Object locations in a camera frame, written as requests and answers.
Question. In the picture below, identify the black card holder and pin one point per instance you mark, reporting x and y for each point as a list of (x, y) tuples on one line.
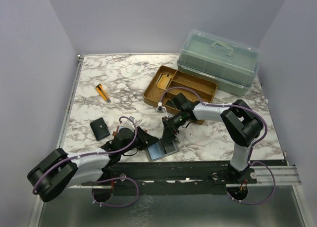
[(99, 128)]

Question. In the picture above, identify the orange utility knife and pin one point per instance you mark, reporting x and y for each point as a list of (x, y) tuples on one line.
[(103, 93)]

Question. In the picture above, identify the woven wicker divided tray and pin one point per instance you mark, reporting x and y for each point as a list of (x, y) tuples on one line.
[(192, 87)]

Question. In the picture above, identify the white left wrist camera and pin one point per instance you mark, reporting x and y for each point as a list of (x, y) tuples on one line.
[(129, 123)]

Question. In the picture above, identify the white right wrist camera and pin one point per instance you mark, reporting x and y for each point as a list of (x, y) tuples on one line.
[(161, 109)]

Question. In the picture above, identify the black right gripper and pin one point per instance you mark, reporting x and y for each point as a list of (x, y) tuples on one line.
[(168, 134)]

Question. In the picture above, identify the grey card holder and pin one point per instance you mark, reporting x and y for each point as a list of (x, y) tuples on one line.
[(156, 151)]

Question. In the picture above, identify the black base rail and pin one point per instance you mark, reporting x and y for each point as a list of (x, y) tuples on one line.
[(175, 178)]

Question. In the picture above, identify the clear green plastic toolbox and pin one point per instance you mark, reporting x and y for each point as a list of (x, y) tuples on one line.
[(232, 65)]

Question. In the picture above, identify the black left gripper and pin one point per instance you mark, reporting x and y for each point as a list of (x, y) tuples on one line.
[(146, 140)]

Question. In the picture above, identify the yellow cards in tray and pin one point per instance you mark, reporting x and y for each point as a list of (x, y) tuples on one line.
[(163, 81)]

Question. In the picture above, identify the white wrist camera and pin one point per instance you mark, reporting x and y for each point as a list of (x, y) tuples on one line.
[(161, 109), (129, 123)]

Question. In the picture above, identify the grey credit card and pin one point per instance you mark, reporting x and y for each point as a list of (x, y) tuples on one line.
[(170, 104), (171, 148)]

